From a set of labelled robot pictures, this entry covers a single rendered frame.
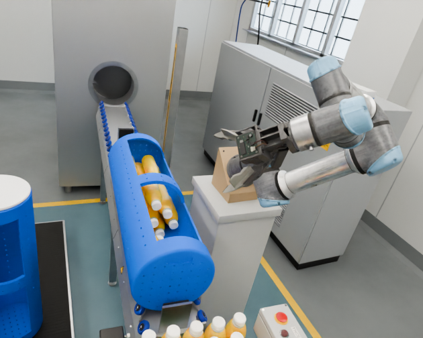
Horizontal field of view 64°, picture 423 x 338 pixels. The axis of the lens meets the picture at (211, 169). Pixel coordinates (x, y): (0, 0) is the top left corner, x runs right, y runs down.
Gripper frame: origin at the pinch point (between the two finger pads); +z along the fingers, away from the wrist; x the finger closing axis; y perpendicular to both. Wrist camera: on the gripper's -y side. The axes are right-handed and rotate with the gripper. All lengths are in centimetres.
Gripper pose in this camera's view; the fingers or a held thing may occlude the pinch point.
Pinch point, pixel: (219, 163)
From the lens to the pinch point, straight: 83.9
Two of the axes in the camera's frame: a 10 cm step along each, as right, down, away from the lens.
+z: -8.5, 2.8, 4.5
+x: 1.4, 9.4, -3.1
